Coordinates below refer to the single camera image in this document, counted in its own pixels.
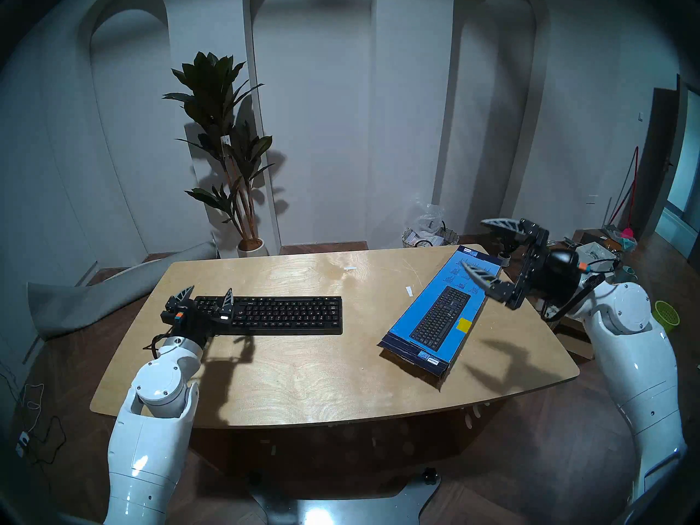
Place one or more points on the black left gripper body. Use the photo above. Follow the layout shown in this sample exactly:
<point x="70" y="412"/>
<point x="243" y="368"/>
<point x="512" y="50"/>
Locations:
<point x="197" y="330"/>

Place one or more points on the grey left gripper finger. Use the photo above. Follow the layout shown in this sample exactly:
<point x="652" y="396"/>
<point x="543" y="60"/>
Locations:
<point x="178" y="302"/>
<point x="227" y="308"/>

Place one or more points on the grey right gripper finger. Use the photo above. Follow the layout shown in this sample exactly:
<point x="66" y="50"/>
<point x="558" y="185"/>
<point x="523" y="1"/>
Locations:
<point x="492" y="283"/>
<point x="508" y="228"/>

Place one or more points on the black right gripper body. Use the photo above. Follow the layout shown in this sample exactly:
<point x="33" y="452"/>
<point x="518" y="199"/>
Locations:
<point x="533" y="256"/>

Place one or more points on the blue cardboard keyboard box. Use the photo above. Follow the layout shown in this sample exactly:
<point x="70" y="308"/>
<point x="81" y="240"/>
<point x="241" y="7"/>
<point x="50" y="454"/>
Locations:
<point x="443" y="272"/>

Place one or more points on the black computer keyboard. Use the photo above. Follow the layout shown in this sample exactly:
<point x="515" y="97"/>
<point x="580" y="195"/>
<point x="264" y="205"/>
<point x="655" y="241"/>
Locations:
<point x="284" y="315"/>

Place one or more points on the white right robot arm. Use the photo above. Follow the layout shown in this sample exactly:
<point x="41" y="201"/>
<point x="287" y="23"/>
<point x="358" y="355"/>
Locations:
<point x="634" y="354"/>

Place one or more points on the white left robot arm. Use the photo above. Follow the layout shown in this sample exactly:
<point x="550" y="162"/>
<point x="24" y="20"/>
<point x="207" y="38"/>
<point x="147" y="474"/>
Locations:
<point x="147" y="420"/>

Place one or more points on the white box appliance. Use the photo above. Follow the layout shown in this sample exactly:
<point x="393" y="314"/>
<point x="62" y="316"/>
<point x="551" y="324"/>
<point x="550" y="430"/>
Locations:
<point x="596" y="250"/>

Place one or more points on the white plant pot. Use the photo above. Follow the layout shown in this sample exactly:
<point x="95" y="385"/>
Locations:
<point x="251" y="248"/>

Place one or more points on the clear plastic bag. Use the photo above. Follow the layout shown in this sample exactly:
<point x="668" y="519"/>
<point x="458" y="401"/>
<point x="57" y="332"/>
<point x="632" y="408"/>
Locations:
<point x="429" y="217"/>

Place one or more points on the teal cloth pile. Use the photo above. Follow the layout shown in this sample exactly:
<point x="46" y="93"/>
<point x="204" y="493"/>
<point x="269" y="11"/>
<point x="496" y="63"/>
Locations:
<point x="623" y="244"/>

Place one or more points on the grey green mug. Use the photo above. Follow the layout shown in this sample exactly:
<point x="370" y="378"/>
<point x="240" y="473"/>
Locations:
<point x="628" y="272"/>

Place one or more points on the green plastic waste basket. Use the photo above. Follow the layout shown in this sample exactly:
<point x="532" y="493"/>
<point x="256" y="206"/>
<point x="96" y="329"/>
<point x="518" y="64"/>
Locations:
<point x="668" y="313"/>

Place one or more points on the dark open door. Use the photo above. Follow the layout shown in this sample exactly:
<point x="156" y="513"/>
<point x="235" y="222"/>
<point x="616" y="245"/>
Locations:
<point x="656" y="157"/>

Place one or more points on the white power strip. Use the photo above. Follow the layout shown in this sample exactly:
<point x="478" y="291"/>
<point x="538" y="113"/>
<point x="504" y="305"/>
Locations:
<point x="22" y="444"/>

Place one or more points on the tall dark green plant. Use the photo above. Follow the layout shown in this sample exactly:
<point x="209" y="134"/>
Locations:
<point x="210" y="92"/>

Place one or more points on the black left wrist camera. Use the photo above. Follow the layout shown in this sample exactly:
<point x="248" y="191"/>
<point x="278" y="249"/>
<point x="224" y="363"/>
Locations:
<point x="188" y="316"/>

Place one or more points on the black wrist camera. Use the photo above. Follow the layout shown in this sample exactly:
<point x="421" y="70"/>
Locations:
<point x="188" y="316"/>
<point x="563" y="269"/>

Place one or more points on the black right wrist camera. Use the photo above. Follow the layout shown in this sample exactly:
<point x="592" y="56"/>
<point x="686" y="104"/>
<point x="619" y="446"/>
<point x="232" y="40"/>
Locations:
<point x="563" y="269"/>

